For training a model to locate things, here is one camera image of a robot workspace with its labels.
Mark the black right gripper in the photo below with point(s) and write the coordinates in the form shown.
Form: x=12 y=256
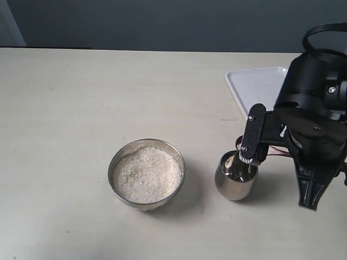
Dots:
x=318 y=147

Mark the dark red wooden spoon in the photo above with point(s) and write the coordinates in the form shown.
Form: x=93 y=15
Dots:
x=272 y=151

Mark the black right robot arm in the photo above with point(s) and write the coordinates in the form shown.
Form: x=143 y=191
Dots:
x=312 y=106

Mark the shiny steel cup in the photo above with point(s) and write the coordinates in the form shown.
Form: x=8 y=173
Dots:
x=235 y=179

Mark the steel bowl of rice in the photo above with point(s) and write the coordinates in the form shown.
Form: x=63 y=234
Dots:
x=146 y=174

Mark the white plastic tray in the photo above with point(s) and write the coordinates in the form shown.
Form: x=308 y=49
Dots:
x=257 y=85

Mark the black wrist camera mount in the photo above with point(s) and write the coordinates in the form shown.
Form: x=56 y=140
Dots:
x=262 y=130

